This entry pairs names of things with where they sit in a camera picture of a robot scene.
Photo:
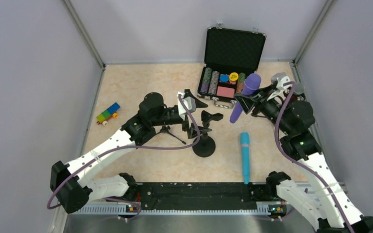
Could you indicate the aluminium front rail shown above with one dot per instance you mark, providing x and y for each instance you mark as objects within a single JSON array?
[{"x": 117, "y": 207}]

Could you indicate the cyan toy microphone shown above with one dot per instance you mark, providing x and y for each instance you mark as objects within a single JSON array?
[{"x": 244, "y": 141}]

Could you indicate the blue dealer chip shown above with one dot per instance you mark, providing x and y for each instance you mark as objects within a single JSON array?
[{"x": 224, "y": 78}]

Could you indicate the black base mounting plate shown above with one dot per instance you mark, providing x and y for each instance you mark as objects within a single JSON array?
[{"x": 156, "y": 196}]

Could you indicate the purple green chip stack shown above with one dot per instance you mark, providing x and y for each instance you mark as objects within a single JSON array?
[{"x": 206, "y": 80}]

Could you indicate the green red chip stack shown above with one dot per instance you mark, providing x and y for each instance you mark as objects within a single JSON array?
[{"x": 240, "y": 82}]

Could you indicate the purple toy microphone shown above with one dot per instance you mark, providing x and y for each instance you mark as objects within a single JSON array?
[{"x": 250, "y": 85}]

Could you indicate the colourful toy block car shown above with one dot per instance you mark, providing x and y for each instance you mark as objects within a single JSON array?
[{"x": 110, "y": 113}]

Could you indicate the yellow dealer chip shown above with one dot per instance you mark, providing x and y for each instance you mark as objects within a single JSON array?
[{"x": 233, "y": 76}]

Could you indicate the black poker chip case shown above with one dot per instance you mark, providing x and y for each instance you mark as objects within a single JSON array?
[{"x": 230, "y": 50}]

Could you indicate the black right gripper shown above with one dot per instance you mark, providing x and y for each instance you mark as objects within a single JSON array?
[{"x": 258, "y": 102}]

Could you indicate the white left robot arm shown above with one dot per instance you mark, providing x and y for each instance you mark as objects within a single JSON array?
[{"x": 73, "y": 184}]

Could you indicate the round base clip mic stand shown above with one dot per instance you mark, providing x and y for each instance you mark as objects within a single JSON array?
[{"x": 205, "y": 145}]

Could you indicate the shock mount tripod mic stand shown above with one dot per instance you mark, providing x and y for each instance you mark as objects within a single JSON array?
[{"x": 299, "y": 96}]

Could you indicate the red glitter microphone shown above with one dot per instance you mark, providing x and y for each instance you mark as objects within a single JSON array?
[{"x": 298, "y": 87}]

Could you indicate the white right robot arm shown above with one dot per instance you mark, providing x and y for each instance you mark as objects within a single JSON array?
[{"x": 292, "y": 115}]

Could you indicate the small tripod mic stand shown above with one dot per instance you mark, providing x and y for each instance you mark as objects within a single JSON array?
[{"x": 166, "y": 129}]

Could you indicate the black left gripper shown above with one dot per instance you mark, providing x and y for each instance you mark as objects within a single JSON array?
[{"x": 188, "y": 118}]

